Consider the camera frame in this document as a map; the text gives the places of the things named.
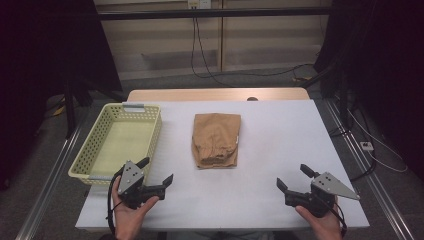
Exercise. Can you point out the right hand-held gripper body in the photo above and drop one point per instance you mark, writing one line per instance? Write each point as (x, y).
(328, 186)

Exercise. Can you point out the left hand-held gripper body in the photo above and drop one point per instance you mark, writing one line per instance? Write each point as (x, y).
(130, 180)

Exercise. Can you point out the pale yellow plastic basket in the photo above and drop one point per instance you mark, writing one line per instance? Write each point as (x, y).
(120, 143)

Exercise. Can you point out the brown pants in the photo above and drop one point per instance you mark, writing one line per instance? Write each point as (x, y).
(216, 138)

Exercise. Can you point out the person's left hand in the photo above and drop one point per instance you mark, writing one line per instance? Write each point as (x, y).
(128, 221)

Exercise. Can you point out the person's right hand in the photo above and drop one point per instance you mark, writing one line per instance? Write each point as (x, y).
(325, 228)

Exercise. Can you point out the white table mat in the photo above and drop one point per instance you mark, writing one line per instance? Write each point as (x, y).
(276, 150)

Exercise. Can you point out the white power adapter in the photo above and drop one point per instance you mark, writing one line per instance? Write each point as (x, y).
(366, 145)

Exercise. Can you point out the black metal stand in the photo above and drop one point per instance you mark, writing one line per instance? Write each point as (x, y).
(69, 110)

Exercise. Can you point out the dark table grommet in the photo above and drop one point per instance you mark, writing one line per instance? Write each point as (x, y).
(252, 98)

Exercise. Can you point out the yellow floor tape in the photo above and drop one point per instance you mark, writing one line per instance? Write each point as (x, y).
(301, 79)
(59, 111)

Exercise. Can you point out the black curtain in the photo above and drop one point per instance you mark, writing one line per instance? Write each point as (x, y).
(40, 66)
(383, 66)

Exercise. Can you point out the black horizontal metal bar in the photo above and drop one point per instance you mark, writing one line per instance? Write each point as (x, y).
(216, 13)

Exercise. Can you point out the aluminium floor rail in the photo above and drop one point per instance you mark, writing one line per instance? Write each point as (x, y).
(50, 180)
(376, 186)

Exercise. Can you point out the white wall outlet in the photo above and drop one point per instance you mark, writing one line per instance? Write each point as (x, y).
(199, 3)

